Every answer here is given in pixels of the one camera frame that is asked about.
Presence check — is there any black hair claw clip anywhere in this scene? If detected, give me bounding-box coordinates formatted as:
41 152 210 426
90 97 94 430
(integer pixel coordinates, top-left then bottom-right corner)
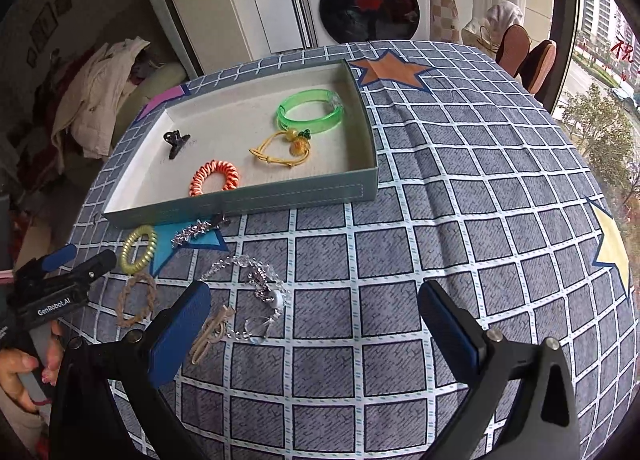
163 130 191 160

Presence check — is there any orange spiral hair tie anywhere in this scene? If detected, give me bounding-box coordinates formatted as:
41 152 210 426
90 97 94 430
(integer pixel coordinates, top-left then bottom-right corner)
188 158 242 198

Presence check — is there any yellow cord bracelet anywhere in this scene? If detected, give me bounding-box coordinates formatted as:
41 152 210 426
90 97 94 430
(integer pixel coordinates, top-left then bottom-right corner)
248 127 315 169

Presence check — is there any green translucent bangle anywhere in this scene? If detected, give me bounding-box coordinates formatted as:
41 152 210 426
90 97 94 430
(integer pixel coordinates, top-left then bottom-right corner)
276 90 345 135

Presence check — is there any teal jewelry tray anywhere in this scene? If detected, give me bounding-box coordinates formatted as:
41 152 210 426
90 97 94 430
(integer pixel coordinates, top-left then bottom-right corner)
103 59 378 228

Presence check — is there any person's left hand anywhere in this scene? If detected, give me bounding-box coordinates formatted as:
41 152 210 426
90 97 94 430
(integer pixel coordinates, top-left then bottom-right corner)
1 320 64 414

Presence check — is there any purple crystal hair clip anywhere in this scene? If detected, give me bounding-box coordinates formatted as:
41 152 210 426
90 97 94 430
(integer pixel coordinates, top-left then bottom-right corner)
171 214 230 249

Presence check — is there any grey checked bedsheet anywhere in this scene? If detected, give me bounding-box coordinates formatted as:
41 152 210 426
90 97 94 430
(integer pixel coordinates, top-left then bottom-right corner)
60 38 639 460

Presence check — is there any cream jacket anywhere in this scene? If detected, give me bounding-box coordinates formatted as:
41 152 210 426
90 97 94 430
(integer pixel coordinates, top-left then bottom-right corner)
51 36 150 168

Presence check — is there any brown chair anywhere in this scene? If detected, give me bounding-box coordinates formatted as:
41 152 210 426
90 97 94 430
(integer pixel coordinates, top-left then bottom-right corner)
518 40 556 95
496 24 530 76

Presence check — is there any cream bag on chair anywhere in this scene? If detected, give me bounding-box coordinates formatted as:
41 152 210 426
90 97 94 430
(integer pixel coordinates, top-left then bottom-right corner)
461 1 524 58

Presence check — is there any checked hanging towel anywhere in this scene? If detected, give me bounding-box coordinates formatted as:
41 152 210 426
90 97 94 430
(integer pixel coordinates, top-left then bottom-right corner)
430 0 461 44

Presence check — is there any brown braided bracelet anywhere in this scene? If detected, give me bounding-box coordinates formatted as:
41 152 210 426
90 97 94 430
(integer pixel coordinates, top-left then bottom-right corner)
114 270 160 329

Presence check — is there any beige leather keychain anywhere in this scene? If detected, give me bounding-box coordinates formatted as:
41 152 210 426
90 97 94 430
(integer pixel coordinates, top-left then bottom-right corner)
190 305 235 366

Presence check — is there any gold spiral hair tie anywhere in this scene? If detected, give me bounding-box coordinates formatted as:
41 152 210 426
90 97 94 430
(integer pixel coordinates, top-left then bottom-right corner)
118 224 160 276

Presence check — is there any clear crystal bead bracelet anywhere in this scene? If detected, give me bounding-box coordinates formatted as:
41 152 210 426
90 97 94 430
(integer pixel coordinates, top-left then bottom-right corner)
199 253 292 345

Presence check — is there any red handled mop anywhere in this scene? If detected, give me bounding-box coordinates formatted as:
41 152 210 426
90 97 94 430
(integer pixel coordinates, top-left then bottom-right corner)
290 0 311 50

